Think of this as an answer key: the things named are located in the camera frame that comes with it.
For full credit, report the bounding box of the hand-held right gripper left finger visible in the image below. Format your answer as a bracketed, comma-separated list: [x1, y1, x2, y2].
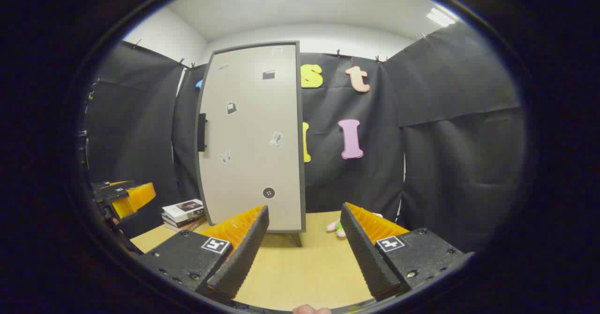
[136, 205, 270, 300]

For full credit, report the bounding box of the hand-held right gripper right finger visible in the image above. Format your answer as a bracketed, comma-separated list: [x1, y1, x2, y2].
[340, 202, 469, 301]

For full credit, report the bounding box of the dark cover book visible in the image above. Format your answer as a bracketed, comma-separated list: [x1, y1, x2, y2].
[162, 213, 208, 232]

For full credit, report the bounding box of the black cabinet door handle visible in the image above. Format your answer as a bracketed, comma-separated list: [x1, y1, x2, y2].
[197, 113, 208, 152]

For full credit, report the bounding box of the grey cabinet door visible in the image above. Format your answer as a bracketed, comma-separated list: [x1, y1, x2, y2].
[195, 41, 307, 233]

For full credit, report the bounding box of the black backdrop cloth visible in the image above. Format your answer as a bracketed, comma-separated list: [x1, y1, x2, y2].
[84, 21, 528, 254]

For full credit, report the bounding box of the pink and green plush toy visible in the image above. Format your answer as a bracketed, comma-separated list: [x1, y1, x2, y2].
[326, 213, 383, 238]

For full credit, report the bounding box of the small ceiling light panel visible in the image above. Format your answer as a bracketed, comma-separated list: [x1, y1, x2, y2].
[426, 7, 456, 28]

